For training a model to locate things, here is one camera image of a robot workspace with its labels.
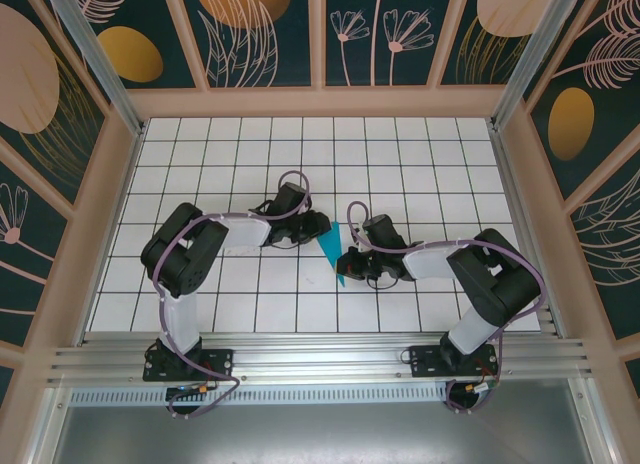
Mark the slotted grey cable duct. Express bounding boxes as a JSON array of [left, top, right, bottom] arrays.
[[69, 386, 451, 406]]

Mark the grey metal panel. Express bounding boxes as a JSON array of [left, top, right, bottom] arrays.
[[49, 378, 601, 464]]

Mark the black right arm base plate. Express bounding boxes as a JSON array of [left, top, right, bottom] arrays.
[[408, 343, 500, 381]]

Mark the aluminium mounting rail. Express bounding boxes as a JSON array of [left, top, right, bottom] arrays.
[[47, 332, 594, 385]]

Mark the aluminium side rail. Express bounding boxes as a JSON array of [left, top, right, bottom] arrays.
[[487, 126, 566, 338]]

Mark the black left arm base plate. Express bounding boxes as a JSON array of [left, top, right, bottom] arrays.
[[143, 347, 235, 383]]

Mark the aluminium frame bar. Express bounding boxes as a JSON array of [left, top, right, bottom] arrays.
[[567, 376, 619, 464], [27, 383, 76, 464]]

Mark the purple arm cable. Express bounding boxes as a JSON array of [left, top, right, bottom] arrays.
[[345, 201, 546, 415], [149, 169, 316, 421]]

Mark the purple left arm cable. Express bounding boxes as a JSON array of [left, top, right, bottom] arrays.
[[149, 169, 316, 421]]

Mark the teal cloth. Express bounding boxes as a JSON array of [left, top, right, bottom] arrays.
[[314, 221, 350, 289]]

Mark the aluminium corner post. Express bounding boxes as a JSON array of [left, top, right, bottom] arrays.
[[40, 0, 147, 138], [489, 0, 599, 131]]

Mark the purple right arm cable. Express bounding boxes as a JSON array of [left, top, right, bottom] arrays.
[[345, 201, 546, 415]]

